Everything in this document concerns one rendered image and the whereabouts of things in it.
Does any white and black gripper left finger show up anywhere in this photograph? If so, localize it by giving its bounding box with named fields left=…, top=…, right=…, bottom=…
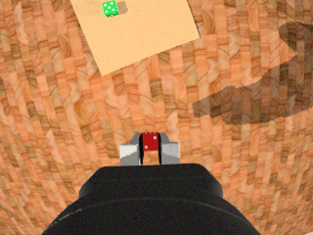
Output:
left=119, top=133, right=144, bottom=165

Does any green die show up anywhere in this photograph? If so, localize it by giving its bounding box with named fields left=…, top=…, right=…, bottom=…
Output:
left=102, top=0, right=119, bottom=18

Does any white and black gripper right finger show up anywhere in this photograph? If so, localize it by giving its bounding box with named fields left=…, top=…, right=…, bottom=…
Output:
left=158, top=132, right=180, bottom=165

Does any red die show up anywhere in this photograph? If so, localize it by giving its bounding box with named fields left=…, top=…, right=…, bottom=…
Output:
left=142, top=132, right=158, bottom=151

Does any tan square mat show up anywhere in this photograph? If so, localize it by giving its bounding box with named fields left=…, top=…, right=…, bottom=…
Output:
left=70, top=0, right=200, bottom=76

